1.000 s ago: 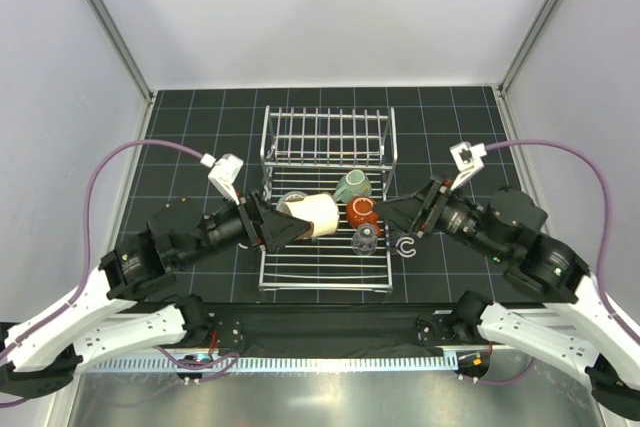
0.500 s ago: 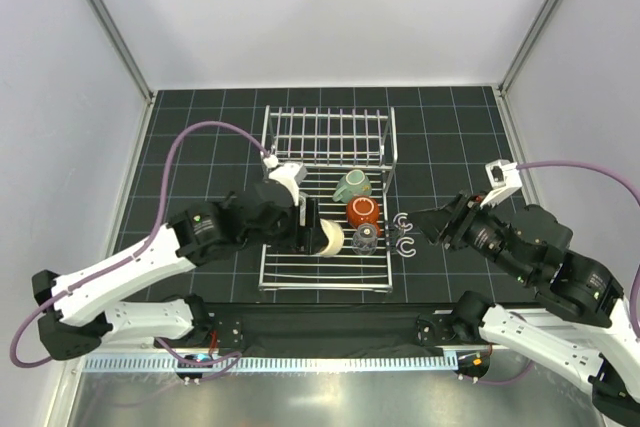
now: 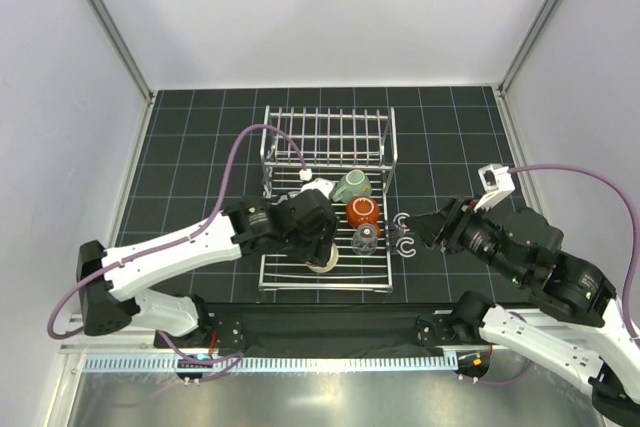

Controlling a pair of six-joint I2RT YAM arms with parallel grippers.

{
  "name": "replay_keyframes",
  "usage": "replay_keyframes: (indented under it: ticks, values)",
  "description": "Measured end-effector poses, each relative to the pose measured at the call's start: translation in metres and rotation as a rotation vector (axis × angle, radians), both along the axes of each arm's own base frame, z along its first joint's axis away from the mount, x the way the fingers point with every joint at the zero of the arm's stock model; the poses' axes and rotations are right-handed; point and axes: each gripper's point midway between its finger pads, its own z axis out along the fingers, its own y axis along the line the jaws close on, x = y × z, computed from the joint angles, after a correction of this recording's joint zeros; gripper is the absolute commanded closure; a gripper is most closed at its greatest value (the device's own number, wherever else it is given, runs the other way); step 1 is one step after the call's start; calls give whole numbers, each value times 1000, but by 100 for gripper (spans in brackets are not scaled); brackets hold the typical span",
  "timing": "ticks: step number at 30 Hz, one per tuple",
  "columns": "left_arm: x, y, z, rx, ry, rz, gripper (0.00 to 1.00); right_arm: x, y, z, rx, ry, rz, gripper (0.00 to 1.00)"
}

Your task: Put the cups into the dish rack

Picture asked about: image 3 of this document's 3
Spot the orange brown ceramic mug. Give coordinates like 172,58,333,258
346,196,381,237

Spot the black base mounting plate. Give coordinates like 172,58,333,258
171,303,488,359

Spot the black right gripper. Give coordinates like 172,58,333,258
401,192,527,284

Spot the perforated aluminium cable rail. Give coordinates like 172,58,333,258
81,351,458,374

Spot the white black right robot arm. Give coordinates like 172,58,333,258
406,198,639,426

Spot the small clear shot glass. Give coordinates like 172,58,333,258
351,223,378,256

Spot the cream brown ceramic cup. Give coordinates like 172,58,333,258
306,243,339,274

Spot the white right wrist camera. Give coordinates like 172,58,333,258
474,164,515,212

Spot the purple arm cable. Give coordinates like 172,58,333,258
509,163,640,341
46,123,311,339

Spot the mint green ceramic mug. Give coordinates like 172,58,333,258
331,169,372,204

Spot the black grid table mat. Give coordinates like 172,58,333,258
114,86,527,304

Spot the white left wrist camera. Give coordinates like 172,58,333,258
299,168,335,200

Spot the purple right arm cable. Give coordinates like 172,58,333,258
509,163,640,341

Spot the chrome wire dish rack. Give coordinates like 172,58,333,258
259,107,402,294

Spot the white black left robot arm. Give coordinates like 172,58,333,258
76,188,338,348

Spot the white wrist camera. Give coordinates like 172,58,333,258
474,164,515,212
299,168,335,200

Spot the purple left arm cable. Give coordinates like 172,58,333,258
46,123,311,339

